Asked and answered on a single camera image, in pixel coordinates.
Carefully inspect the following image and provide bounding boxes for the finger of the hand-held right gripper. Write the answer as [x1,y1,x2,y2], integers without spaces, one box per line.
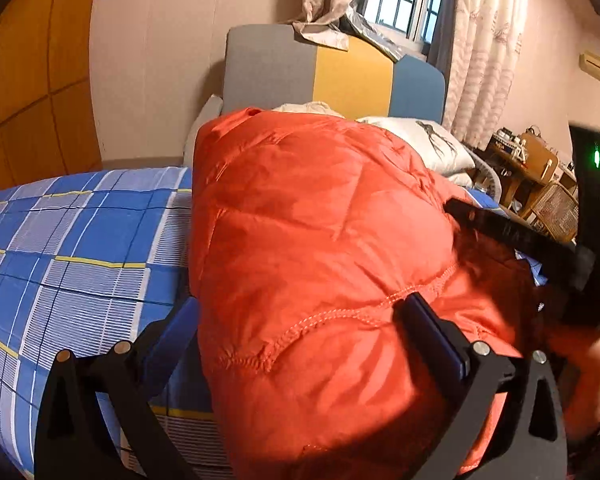
[442,197,596,286]

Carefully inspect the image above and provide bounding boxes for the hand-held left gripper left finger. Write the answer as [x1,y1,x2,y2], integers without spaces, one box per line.
[34,296,201,480]

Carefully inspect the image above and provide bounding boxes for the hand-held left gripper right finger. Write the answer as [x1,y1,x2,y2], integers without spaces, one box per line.
[392,292,568,480]

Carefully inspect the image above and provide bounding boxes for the orange puffer jacket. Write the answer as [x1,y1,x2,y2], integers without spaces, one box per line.
[187,107,581,480]

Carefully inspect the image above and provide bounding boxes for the person's right forearm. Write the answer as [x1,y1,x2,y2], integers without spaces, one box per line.
[560,325,600,446]

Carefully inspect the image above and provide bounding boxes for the wicker chair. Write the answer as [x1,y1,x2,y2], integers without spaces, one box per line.
[522,182,581,241]

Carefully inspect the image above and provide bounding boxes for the cluttered wooden desk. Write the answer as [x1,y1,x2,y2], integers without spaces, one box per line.
[485,127,578,211]

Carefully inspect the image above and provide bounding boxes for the blue plaid bed sheet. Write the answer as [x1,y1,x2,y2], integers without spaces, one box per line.
[0,167,548,480]

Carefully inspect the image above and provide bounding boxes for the white printed pillow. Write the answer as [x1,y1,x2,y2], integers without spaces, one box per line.
[355,116,476,178]

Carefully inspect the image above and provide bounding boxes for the beige pillow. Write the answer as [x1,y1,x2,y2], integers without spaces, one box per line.
[271,101,346,120]

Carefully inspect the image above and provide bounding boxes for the barred window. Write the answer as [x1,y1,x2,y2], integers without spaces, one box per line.
[357,0,448,53]

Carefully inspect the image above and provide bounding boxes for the grey yellow blue headboard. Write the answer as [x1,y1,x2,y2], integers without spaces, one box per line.
[182,24,447,168]

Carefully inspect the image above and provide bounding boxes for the yellow wooden wardrobe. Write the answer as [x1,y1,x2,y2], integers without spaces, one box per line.
[0,0,103,198]

